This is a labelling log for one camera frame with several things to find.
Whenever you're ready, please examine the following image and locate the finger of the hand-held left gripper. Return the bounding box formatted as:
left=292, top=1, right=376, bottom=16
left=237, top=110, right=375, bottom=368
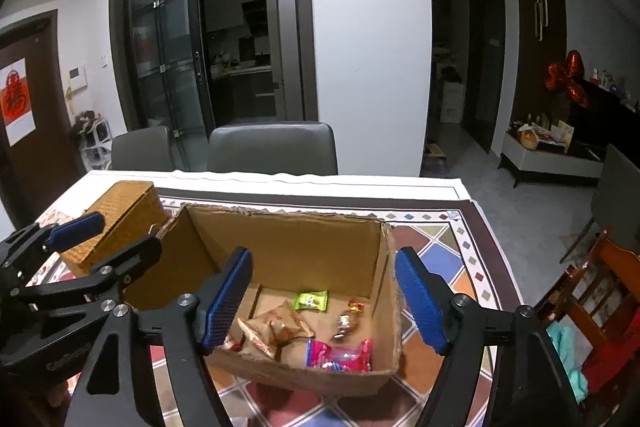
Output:
left=10, top=234, right=163, bottom=309
left=0, top=212, right=107, bottom=280

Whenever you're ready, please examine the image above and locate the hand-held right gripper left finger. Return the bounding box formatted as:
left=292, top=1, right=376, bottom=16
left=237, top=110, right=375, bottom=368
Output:
left=62, top=247, right=254, bottom=427

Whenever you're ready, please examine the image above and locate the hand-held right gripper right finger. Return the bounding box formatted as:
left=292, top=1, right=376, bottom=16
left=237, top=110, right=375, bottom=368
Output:
left=395, top=247, right=586, bottom=427

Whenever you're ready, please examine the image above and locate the pink snack packet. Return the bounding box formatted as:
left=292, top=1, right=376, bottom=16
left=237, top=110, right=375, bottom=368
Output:
left=305, top=339, right=373, bottom=373

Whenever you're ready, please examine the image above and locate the brown cardboard box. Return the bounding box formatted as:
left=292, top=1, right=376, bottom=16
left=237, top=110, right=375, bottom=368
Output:
left=122, top=202, right=403, bottom=398

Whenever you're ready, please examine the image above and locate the woven lidded basket box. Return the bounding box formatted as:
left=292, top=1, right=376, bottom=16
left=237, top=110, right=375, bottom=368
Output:
left=59, top=180, right=171, bottom=278

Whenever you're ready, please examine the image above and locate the brown snack packet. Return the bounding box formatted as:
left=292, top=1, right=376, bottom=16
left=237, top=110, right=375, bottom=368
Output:
left=237, top=299, right=316, bottom=360

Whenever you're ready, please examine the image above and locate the green candy packet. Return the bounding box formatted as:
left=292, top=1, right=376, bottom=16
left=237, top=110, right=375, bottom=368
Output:
left=292, top=290, right=329, bottom=313

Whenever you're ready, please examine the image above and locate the white shoe rack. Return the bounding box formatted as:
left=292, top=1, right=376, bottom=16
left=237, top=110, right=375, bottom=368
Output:
left=75, top=109, right=112, bottom=170

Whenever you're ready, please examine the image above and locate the grey dining chair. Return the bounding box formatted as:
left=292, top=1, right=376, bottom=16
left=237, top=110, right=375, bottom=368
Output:
left=110, top=126, right=173, bottom=172
left=560, top=144, right=640, bottom=265
left=206, top=122, right=339, bottom=175

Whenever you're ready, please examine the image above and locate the dark wooden door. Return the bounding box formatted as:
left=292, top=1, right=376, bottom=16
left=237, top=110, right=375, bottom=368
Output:
left=0, top=9, right=83, bottom=228

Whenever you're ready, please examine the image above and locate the red and white door poster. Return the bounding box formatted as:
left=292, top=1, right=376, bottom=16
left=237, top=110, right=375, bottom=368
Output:
left=0, top=59, right=36, bottom=146

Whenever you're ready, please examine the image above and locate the teal cloth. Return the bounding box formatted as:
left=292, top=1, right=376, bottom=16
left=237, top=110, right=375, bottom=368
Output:
left=545, top=324, right=588, bottom=403

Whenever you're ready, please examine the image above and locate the low white cabinet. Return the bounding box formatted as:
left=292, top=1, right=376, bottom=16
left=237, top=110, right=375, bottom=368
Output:
left=497, top=129, right=606, bottom=188

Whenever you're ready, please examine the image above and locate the wooden chair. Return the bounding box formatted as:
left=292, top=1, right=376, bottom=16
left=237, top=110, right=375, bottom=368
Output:
left=535, top=229, right=640, bottom=408

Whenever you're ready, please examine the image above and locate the white carton box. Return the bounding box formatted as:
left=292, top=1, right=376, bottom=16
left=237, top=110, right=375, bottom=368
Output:
left=440, top=82, right=463, bottom=124

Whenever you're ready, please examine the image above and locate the red garment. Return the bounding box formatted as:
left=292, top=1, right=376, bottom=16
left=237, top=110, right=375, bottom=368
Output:
left=582, top=332, right=640, bottom=395

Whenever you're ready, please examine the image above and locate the glass sliding door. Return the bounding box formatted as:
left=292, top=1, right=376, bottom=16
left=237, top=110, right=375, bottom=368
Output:
left=111, top=0, right=216, bottom=138

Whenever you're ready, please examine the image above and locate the beige standing card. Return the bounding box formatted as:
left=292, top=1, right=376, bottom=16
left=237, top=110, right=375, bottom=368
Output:
left=550, top=120, right=575, bottom=152

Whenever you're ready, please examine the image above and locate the dark room door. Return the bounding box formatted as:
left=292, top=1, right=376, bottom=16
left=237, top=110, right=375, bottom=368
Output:
left=461, top=0, right=505, bottom=140

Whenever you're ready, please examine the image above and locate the red foil balloon bow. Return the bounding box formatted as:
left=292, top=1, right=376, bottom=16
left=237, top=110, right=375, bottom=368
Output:
left=546, top=49, right=591, bottom=108

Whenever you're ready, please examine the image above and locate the dark sideboard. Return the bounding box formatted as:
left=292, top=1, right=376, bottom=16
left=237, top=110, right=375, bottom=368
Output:
left=567, top=77, right=640, bottom=158

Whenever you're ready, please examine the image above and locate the black range hood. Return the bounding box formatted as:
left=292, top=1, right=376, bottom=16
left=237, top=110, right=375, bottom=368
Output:
left=241, top=0, right=268, bottom=35

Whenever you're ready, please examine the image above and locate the silver refrigerator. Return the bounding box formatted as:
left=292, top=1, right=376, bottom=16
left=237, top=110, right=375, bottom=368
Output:
left=264, top=0, right=303, bottom=122

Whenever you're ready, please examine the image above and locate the dark wardrobe with long handles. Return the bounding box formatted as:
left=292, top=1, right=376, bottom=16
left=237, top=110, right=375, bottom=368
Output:
left=487, top=0, right=568, bottom=155

